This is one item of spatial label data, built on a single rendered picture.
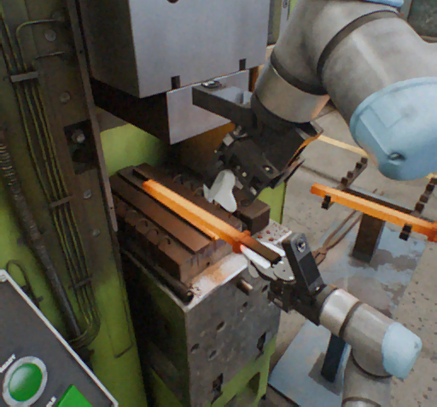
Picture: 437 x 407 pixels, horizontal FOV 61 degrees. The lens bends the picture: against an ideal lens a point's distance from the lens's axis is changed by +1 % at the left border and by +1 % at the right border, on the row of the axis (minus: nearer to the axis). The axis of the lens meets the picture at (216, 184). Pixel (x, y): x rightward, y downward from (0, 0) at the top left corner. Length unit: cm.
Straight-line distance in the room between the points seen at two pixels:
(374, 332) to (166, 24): 58
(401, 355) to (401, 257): 72
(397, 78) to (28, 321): 52
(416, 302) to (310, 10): 204
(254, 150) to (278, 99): 9
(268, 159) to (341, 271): 85
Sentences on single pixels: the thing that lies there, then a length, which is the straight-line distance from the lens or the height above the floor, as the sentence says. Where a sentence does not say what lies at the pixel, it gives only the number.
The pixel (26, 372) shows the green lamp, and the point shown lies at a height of 110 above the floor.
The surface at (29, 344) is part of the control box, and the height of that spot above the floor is 112.
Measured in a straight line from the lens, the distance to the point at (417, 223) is 106.
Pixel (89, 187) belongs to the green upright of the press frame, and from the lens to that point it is 77.
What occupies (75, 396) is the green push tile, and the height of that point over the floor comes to 103.
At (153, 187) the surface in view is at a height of 101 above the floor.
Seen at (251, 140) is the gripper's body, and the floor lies 136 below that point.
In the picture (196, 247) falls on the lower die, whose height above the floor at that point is 99.
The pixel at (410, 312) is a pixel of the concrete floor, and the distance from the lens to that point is 222.
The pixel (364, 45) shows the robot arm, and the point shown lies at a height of 150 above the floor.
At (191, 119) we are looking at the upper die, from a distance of 66.
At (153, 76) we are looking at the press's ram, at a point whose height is 139.
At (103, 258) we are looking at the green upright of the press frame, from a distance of 88.
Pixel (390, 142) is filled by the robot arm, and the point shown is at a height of 145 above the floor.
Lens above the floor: 156
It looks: 32 degrees down
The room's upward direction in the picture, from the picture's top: straight up
